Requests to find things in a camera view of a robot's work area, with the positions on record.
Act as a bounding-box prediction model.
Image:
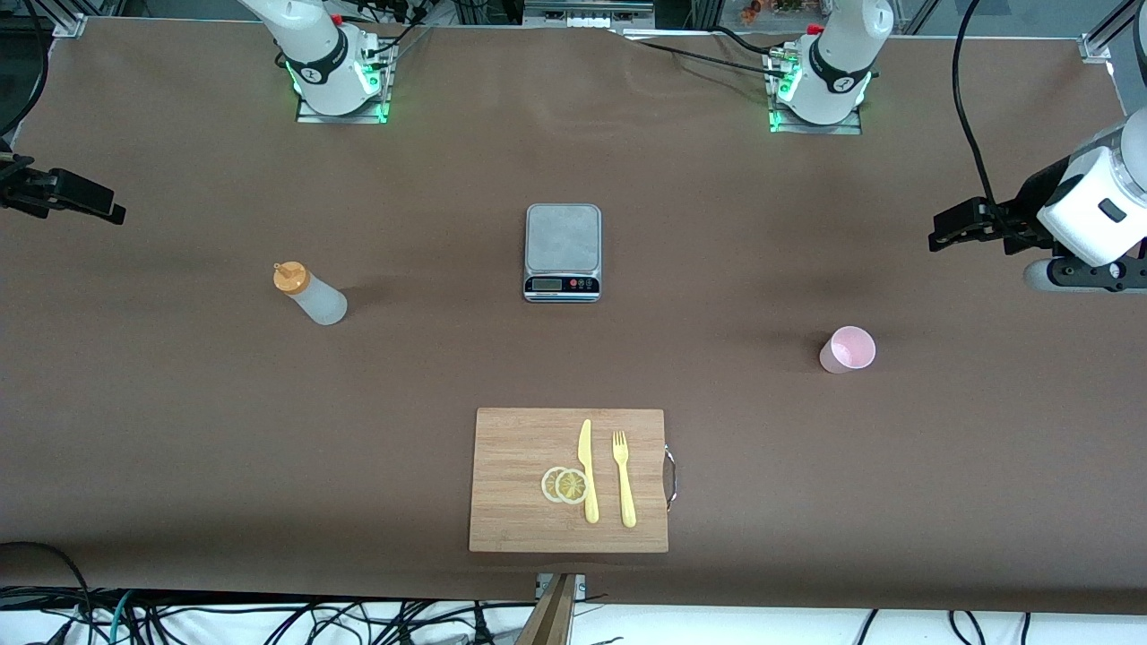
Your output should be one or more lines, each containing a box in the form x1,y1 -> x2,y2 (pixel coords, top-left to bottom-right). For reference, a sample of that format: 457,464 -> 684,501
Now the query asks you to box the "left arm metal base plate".
768,49 -> 863,135

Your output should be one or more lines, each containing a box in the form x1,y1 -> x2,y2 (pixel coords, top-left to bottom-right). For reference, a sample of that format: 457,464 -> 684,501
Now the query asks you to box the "yellow plastic fork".
612,430 -> 637,529

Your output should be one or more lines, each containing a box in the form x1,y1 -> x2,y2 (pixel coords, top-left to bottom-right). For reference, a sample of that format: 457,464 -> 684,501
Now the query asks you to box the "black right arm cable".
0,0 -> 51,137

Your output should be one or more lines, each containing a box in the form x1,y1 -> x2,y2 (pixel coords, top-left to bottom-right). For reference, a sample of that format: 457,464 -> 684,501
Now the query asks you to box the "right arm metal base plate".
296,40 -> 392,125

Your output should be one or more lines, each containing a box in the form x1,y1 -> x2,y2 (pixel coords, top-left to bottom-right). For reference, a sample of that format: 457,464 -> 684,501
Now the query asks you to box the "wooden cutting board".
469,408 -> 677,554

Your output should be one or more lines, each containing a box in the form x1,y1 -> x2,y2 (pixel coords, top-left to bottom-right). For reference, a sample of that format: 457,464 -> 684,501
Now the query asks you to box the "wooden post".
515,573 -> 576,645

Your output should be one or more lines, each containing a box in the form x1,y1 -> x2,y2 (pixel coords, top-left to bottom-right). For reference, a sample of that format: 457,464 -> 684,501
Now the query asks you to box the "teal cable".
106,591 -> 135,645

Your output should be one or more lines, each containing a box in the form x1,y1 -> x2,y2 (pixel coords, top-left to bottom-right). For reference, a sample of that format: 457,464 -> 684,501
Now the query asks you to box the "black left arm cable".
952,0 -> 1000,211

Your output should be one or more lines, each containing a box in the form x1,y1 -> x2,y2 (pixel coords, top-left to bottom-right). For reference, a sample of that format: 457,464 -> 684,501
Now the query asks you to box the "yellow plastic knife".
578,418 -> 599,525

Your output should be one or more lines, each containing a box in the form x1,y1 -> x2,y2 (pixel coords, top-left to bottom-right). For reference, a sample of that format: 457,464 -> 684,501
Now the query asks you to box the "silver metal rail fixture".
522,0 -> 657,30

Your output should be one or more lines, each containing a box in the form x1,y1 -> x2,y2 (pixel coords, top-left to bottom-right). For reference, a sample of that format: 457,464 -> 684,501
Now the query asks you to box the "short black table cable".
708,25 -> 780,59

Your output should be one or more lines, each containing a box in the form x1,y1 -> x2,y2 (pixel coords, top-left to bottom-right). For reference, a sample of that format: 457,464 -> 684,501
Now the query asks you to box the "black looped floor cable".
0,540 -> 92,645

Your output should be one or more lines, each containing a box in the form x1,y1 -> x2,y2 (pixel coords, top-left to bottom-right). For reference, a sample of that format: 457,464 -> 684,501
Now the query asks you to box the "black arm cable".
0,0 -> 51,137
952,0 -> 1000,211

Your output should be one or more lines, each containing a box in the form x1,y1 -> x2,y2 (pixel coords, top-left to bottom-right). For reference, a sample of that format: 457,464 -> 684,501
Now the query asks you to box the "black base cable bundle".
354,0 -> 436,68

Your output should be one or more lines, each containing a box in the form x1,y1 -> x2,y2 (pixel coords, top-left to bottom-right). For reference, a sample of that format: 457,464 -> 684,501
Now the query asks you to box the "long black table cable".
623,34 -> 794,80

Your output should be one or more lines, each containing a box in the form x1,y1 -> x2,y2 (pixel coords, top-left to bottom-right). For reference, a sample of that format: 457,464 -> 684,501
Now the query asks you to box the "black floor cable tangle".
134,596 -> 539,645

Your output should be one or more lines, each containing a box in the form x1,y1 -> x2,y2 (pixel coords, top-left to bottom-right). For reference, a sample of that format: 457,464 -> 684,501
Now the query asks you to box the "translucent sauce bottle orange cap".
272,261 -> 349,326

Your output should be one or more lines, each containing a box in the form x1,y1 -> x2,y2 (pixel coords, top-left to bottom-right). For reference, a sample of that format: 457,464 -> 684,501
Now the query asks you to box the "pink plastic cup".
819,326 -> 876,374

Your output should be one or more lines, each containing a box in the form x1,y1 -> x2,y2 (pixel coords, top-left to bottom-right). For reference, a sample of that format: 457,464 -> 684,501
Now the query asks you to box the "silver digital kitchen scale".
523,203 -> 602,304

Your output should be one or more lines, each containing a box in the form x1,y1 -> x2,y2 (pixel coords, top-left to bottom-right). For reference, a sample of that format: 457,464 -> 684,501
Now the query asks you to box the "brown table cover sheet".
0,16 -> 1147,617

